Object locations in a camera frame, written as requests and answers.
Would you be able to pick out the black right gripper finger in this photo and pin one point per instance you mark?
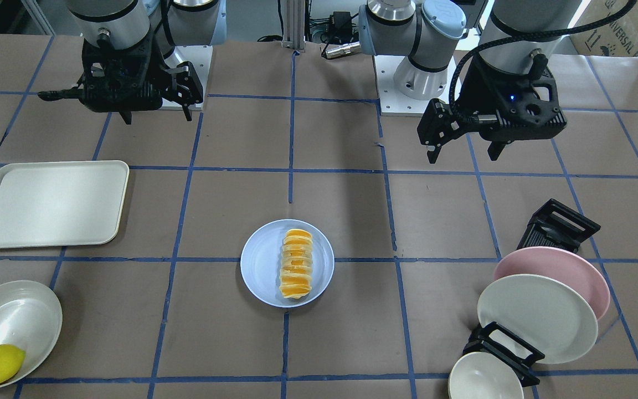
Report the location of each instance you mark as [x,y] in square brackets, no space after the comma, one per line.
[187,112]
[126,117]

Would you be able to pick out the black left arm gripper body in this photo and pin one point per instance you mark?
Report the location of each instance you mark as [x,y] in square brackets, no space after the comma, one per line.
[482,95]

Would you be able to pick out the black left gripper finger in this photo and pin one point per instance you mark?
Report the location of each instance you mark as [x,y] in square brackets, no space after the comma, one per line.
[433,152]
[495,149]

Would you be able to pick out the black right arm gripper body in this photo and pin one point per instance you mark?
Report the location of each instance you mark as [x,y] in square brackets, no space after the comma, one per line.
[185,83]

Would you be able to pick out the twisted bread roll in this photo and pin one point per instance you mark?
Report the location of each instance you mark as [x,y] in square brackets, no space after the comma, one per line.
[295,275]

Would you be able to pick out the light blue plate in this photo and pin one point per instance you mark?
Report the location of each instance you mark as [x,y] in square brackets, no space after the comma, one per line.
[260,263]

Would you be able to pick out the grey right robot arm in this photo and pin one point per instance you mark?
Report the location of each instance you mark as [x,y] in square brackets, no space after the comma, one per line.
[178,24]

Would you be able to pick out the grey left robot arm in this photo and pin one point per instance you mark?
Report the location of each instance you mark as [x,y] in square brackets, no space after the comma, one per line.
[427,33]

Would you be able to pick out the black plate rack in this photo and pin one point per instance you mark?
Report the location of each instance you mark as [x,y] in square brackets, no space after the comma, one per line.
[553,225]

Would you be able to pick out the pink plate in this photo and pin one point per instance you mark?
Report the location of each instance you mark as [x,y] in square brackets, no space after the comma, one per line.
[566,267]

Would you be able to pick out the cream white plate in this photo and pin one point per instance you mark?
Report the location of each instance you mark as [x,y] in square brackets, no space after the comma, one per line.
[545,313]

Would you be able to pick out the white rectangular tray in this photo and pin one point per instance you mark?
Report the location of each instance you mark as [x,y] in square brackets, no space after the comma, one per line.
[59,204]

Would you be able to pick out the cardboard box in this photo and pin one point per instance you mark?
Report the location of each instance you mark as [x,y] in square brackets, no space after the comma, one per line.
[617,39]

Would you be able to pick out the black power adapter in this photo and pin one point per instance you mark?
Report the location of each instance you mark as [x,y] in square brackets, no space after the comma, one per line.
[340,25]

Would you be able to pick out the white shallow bowl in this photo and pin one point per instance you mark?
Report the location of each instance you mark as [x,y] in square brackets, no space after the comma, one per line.
[31,318]

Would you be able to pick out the cream white bowl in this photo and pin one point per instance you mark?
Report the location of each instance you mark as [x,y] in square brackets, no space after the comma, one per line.
[482,375]

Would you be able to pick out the aluminium frame post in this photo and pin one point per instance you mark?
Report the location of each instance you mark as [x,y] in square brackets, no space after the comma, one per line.
[294,24]

